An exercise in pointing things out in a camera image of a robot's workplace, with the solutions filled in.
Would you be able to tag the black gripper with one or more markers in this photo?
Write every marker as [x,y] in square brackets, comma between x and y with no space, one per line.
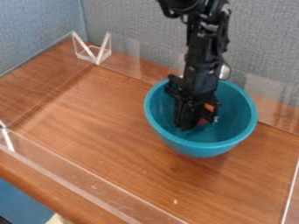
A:
[197,104]

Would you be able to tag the brown and white toy mushroom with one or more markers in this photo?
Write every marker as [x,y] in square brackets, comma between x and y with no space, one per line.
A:
[207,114]

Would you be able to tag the blue plastic bowl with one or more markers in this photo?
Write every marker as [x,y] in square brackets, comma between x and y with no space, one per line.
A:
[213,139]

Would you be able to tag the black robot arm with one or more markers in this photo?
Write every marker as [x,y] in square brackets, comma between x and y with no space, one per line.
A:
[207,20]

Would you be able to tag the clear acrylic back barrier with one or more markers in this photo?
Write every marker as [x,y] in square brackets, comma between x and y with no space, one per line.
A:
[150,63]

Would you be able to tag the clear acrylic barrier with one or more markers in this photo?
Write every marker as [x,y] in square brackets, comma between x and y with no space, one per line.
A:
[115,200]
[150,63]

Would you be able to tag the clear acrylic front barrier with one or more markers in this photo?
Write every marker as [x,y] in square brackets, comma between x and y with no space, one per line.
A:
[115,200]

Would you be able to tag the clear acrylic corner bracket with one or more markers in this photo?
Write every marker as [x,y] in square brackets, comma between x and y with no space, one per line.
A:
[91,53]

